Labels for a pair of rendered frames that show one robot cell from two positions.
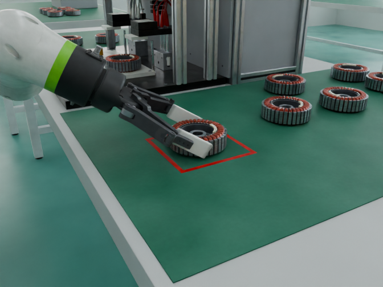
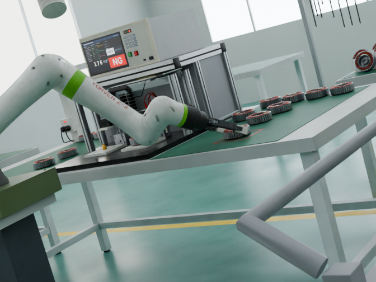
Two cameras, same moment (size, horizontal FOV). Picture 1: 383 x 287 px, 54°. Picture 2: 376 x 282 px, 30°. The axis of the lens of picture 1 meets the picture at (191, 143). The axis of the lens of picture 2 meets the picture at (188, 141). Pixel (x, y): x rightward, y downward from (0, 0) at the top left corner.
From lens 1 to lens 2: 2.25 m
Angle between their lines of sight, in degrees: 28
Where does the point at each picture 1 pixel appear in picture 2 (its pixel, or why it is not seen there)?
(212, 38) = (195, 103)
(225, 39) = (200, 103)
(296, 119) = (267, 117)
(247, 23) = (207, 90)
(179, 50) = not seen: hidden behind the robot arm
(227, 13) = (197, 88)
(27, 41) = (174, 104)
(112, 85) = (203, 114)
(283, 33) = (225, 92)
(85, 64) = (192, 108)
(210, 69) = not seen: hidden behind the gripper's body
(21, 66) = (174, 114)
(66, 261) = not seen: outside the picture
